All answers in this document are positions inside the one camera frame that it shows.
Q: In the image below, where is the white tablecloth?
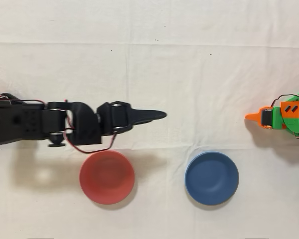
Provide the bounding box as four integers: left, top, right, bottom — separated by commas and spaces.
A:
0, 0, 299, 239

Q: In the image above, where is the pink plastic bowl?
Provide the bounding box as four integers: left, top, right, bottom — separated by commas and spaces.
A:
79, 150, 136, 205

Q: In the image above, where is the blue plastic bowl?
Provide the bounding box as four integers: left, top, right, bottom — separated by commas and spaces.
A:
184, 151, 240, 206

